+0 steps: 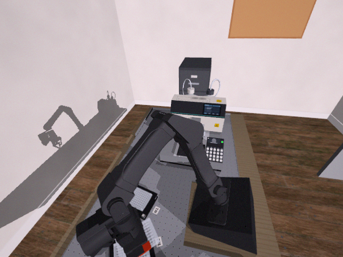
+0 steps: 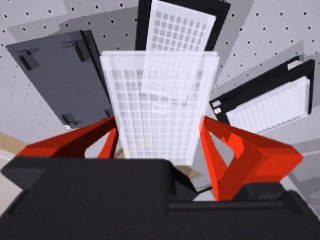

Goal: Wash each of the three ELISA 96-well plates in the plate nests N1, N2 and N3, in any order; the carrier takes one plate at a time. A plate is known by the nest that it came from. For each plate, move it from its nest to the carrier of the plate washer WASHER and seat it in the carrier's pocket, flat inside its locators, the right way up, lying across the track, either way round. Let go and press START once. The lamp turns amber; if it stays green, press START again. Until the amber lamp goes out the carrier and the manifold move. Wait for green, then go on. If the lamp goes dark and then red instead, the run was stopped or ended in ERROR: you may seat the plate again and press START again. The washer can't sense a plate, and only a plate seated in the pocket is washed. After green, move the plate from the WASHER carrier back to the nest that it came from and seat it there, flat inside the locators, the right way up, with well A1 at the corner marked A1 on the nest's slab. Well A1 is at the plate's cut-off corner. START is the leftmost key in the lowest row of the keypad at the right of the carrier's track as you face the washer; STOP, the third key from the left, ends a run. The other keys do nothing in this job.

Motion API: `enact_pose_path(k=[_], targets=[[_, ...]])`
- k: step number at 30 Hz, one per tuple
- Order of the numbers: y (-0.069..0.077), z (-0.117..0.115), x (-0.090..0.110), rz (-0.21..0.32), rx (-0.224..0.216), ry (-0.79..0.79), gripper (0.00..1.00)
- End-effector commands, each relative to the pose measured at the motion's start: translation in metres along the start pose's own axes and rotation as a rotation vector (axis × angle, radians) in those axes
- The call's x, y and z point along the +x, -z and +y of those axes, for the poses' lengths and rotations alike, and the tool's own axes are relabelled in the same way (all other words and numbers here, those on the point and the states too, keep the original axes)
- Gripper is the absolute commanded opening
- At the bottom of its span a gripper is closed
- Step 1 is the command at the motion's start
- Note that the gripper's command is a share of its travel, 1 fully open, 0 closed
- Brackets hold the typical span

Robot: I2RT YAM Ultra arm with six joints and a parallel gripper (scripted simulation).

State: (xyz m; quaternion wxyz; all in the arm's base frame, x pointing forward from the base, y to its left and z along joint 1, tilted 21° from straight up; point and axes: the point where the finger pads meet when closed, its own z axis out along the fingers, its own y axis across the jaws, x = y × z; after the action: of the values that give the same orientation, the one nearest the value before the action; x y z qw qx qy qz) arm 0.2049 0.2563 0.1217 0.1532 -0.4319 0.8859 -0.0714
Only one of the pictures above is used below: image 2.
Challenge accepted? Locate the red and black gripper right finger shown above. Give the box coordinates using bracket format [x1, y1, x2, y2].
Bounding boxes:
[200, 116, 303, 201]

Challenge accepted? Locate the white well plate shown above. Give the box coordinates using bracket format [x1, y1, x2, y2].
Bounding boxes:
[100, 51, 220, 165]
[146, 0, 216, 51]
[226, 76, 310, 135]

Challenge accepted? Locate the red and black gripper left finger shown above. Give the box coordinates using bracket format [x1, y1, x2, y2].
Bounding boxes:
[16, 116, 119, 158]

